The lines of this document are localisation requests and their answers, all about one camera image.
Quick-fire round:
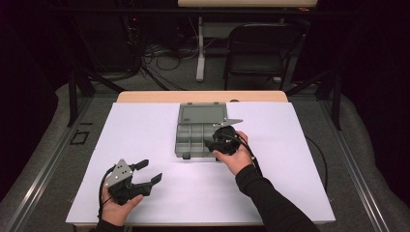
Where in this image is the person's left hand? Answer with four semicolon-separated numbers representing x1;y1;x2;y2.
100;185;145;227

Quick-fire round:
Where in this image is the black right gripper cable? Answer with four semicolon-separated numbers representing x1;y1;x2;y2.
219;131;264;178

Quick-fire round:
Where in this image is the beige desk with white leg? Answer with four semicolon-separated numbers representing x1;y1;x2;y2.
177;0;319;83

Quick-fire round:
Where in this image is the person's right hand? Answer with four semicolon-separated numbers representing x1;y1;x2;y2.
212;130;255;177

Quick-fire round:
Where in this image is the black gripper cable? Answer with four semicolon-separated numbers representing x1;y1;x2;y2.
219;131;264;178
97;163;117;221

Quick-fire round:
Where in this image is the tangle of black cables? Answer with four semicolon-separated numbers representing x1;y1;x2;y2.
124;15;201;91

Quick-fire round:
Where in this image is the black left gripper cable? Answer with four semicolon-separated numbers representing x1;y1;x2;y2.
97;163;117;221

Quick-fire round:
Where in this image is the black metal stand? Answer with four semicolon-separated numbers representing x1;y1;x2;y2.
284;69;342;131
66;69;125;129

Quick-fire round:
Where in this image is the wooden table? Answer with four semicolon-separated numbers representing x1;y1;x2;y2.
71;90;325;228

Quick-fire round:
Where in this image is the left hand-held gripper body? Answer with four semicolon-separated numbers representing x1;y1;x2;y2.
103;158;153;207

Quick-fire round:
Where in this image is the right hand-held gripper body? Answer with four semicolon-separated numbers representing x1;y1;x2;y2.
211;118;245;157

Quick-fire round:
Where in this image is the white board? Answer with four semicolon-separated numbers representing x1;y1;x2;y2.
65;101;337;225

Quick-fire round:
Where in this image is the aluminium floor rail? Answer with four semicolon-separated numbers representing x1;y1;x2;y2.
0;96;95;232
318;98;393;232

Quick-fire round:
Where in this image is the black horizontal bar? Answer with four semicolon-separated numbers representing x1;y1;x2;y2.
42;7;366;17

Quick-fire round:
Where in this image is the grey plastic organizer box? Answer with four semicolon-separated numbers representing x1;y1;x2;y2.
174;101;236;162

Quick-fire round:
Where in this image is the black folding chair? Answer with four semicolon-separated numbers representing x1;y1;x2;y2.
222;21;308;91

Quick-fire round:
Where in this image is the thin black floor cable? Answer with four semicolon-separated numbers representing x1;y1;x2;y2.
304;134;330;194

